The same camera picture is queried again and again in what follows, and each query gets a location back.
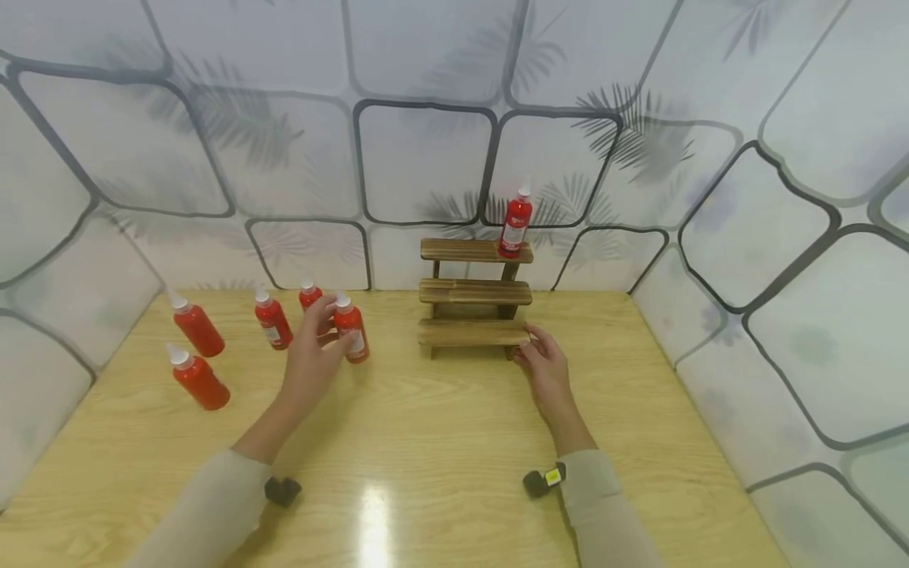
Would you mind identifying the wooden three-step shelf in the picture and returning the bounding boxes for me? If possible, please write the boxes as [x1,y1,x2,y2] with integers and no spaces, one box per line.
[417,237,536,361]

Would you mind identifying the person's left hand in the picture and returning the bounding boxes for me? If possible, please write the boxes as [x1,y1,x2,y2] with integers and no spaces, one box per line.
[279,296,357,420]

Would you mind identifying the person's right forearm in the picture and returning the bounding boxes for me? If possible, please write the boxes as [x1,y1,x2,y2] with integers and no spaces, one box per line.
[548,412,665,568]

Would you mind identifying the red paint bottle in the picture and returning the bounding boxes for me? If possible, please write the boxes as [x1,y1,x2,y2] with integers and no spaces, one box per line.
[167,290,227,359]
[497,183,534,260]
[164,342,232,412]
[333,291,371,365]
[253,286,294,352]
[297,277,326,313]

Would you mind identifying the person's left forearm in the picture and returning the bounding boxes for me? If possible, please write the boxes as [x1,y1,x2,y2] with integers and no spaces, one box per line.
[124,397,322,568]

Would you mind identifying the black wrist band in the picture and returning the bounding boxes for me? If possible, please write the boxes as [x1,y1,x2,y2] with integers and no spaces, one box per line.
[522,462,568,499]
[264,476,303,508]

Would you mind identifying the person's right hand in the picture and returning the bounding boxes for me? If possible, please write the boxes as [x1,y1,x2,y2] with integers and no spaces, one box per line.
[511,323,581,428]

